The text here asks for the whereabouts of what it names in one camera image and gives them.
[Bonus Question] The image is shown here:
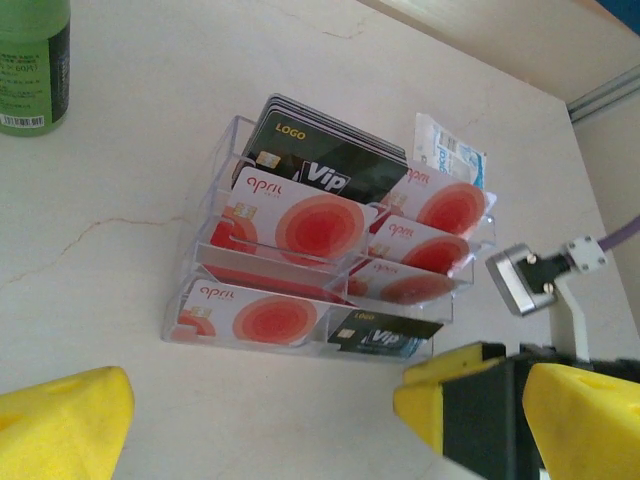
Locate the single black VIP card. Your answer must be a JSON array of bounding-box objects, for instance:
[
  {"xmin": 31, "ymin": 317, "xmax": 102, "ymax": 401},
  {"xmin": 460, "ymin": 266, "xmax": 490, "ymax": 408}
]
[{"xmin": 327, "ymin": 309, "xmax": 445, "ymax": 355}]

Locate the green plastic bottle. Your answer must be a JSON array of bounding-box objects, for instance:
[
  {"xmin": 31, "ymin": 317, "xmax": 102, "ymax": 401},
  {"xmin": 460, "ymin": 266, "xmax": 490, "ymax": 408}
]
[{"xmin": 0, "ymin": 0, "xmax": 72, "ymax": 137}]

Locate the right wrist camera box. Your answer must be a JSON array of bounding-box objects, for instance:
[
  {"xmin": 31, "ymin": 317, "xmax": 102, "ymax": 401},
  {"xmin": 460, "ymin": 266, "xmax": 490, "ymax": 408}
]
[{"xmin": 485, "ymin": 243, "xmax": 592, "ymax": 362}]

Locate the aluminium table side rail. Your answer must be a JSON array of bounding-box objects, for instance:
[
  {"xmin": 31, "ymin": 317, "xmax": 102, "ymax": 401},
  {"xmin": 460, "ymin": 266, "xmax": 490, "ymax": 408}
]
[{"xmin": 567, "ymin": 64, "xmax": 640, "ymax": 125}]

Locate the white red April card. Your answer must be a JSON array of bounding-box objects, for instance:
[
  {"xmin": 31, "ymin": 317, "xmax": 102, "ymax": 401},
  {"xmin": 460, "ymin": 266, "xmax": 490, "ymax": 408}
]
[
  {"xmin": 209, "ymin": 167, "xmax": 380, "ymax": 266},
  {"xmin": 197, "ymin": 263, "xmax": 346, "ymax": 304},
  {"xmin": 346, "ymin": 258, "xmax": 457, "ymax": 307},
  {"xmin": 366, "ymin": 215, "xmax": 474, "ymax": 275},
  {"xmin": 174, "ymin": 278, "xmax": 330, "ymax": 347},
  {"xmin": 378, "ymin": 159, "xmax": 490, "ymax": 236}
]

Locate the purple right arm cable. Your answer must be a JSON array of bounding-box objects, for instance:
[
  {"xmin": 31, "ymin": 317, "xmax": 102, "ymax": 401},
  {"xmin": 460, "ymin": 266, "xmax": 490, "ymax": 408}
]
[{"xmin": 566, "ymin": 213, "xmax": 640, "ymax": 275}]

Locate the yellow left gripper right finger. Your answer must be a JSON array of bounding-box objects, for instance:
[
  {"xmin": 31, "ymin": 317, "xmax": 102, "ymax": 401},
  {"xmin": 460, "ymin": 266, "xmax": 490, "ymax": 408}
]
[{"xmin": 522, "ymin": 362, "xmax": 640, "ymax": 480}]

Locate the clear acrylic card stand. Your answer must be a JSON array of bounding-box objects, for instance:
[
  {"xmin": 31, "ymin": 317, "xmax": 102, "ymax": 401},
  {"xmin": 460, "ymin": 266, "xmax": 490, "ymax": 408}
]
[{"xmin": 160, "ymin": 114, "xmax": 497, "ymax": 359}]

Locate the black VIP card stack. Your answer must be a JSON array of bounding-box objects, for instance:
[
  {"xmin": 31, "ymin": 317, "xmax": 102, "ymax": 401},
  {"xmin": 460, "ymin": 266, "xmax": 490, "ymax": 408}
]
[{"xmin": 241, "ymin": 93, "xmax": 409, "ymax": 205}]

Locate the white blue sachet packet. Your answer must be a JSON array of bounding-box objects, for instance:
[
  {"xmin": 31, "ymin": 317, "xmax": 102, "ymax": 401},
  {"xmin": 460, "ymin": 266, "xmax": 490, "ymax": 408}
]
[{"xmin": 412, "ymin": 111, "xmax": 489, "ymax": 190}]

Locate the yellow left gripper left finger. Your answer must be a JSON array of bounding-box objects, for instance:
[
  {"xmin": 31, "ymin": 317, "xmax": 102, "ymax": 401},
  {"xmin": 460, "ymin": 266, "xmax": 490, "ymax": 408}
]
[{"xmin": 0, "ymin": 366, "xmax": 135, "ymax": 480}]

